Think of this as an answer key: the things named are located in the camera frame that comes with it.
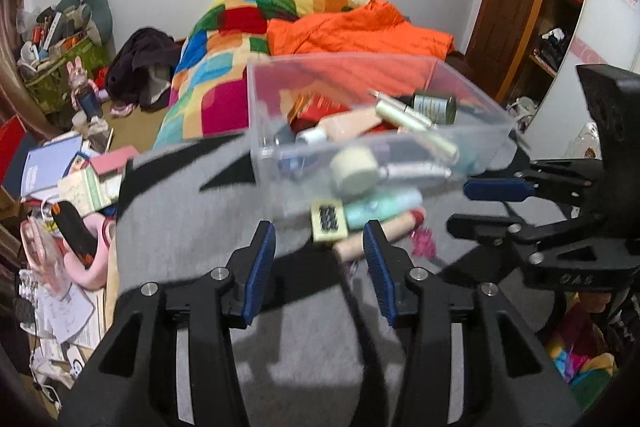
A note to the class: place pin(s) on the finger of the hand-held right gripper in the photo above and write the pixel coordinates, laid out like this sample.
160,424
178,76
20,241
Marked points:
500,190
480,227

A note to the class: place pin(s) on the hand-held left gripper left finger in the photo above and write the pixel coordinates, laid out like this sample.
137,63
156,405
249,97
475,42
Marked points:
260,272

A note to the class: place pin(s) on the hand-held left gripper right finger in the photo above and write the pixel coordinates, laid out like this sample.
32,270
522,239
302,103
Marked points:
380,277

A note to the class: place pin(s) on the beige cylinder tube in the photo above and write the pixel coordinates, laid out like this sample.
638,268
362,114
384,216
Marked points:
380,234

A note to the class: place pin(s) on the pale green tube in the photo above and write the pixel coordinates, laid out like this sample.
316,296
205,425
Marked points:
380,209

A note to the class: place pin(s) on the false eyelash box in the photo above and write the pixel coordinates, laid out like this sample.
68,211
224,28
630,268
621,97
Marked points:
329,219

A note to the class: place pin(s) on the pale gold tube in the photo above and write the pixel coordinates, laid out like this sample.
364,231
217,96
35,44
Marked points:
435,144
402,114

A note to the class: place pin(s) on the dark green jar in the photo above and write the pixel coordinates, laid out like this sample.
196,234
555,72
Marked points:
435,107

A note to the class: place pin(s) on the beige bandage roll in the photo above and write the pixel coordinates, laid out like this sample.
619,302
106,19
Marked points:
355,169

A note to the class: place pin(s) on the dark purple bottle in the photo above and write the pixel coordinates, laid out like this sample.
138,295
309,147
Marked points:
292,164

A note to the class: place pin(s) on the clear plastic box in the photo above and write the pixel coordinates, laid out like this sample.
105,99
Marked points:
280,142

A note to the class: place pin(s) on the beige tube with white cap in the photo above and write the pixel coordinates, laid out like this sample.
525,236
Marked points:
350,124

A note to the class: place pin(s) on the red packet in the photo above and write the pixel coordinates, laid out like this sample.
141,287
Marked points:
320,113

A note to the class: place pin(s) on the white grey bag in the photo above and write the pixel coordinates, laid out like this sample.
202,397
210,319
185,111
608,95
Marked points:
522,112

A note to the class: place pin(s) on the grey and black blanket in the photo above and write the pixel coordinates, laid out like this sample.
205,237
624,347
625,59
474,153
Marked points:
190,227

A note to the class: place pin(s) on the white wardrobe door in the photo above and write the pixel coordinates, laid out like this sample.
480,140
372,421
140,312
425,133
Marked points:
590,32

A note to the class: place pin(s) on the wooden wardrobe shelf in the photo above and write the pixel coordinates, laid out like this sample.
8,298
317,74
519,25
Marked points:
560,7

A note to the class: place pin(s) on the pink flat box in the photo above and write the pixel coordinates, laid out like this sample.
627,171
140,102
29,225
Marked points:
115,161

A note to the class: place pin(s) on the black orange tool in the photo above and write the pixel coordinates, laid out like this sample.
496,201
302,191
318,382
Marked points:
72,232

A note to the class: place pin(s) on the green white carton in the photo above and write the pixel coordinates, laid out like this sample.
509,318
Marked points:
85,192

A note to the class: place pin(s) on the loose paper sheets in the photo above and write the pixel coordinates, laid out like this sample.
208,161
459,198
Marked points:
70,322

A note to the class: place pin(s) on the orange down jacket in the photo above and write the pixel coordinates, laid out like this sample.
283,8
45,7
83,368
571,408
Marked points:
350,32

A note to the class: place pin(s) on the pink pouch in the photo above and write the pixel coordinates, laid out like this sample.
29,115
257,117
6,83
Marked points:
42,252

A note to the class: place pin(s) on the blister pill pack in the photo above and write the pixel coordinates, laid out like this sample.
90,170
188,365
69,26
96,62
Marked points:
28,294

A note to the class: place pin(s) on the blue white booklet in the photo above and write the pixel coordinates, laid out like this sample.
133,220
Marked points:
45,164

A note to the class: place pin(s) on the dark clothes pile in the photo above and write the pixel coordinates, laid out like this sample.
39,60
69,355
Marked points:
145,57

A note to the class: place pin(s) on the bunny figurine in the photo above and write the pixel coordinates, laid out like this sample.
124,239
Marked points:
77,74

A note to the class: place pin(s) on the green basket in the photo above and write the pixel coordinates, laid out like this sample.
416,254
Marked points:
50,92

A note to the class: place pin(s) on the red box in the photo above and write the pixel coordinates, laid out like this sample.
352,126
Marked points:
10,142

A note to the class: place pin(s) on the grey green neck pillow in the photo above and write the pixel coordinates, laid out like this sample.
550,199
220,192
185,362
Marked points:
102,7

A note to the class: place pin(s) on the striped curtain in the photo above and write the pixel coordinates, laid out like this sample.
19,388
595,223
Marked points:
10,57

